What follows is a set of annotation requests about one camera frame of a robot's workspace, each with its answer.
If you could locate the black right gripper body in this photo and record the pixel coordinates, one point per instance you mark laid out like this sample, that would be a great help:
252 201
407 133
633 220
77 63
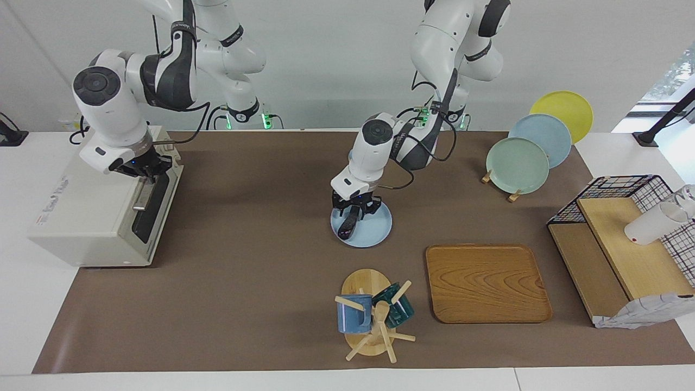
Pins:
144 165

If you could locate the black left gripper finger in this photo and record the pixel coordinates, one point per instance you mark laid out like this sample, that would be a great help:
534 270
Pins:
371 209
338 212

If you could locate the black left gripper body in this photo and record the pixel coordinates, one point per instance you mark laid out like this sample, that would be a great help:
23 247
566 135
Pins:
355 202

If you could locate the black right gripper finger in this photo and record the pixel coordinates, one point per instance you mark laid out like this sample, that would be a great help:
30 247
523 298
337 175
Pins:
152 179

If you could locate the dark purple eggplant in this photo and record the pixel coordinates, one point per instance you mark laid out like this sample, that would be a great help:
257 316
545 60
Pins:
347 227

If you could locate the light blue plate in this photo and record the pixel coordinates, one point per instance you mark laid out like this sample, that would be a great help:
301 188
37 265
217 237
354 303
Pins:
374 228

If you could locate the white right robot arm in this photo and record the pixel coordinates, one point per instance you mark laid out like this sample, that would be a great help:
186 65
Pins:
108 103

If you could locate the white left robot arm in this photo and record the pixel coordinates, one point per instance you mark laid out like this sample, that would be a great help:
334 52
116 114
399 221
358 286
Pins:
434 49

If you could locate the white toaster oven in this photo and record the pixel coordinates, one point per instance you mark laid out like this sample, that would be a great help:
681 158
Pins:
87 217

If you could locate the wooden mug tree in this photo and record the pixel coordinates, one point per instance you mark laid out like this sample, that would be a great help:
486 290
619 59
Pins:
366 279

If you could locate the brown table mat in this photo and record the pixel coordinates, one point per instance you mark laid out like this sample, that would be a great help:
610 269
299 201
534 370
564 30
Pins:
260 244

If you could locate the dark green mug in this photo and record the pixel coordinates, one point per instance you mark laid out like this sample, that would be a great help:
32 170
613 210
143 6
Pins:
400 310

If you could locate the blue mug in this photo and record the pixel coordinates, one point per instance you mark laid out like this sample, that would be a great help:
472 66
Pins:
353 320

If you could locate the wooden plate rack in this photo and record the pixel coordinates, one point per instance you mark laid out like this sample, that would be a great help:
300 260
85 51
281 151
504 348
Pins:
486 177

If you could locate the wooden serving tray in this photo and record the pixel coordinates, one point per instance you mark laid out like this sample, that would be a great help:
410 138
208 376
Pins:
486 282

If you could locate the mint green plate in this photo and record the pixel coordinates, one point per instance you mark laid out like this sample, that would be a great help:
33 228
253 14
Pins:
516 165

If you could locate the pale blue plate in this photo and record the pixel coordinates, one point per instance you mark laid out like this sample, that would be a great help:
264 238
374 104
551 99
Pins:
548 133

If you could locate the yellow plate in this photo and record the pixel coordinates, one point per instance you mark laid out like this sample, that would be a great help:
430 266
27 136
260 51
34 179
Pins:
567 108

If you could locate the wooden stepped shelf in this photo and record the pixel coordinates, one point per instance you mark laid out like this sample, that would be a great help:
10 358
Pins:
635 255

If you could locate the white cup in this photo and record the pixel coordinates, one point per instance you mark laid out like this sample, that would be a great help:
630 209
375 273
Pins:
649 225

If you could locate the white patterned cloth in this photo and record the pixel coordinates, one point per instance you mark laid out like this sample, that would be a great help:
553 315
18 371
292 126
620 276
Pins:
643 312

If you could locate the clear glass cup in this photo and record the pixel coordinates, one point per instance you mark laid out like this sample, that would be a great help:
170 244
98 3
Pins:
687 196

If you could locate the window with greenery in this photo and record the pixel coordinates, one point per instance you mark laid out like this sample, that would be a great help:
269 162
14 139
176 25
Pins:
673 76

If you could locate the white wall socket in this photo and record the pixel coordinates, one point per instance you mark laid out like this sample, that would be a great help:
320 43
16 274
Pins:
66 124

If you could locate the black clamp mount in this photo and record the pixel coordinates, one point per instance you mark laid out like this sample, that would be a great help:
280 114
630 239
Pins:
11 137

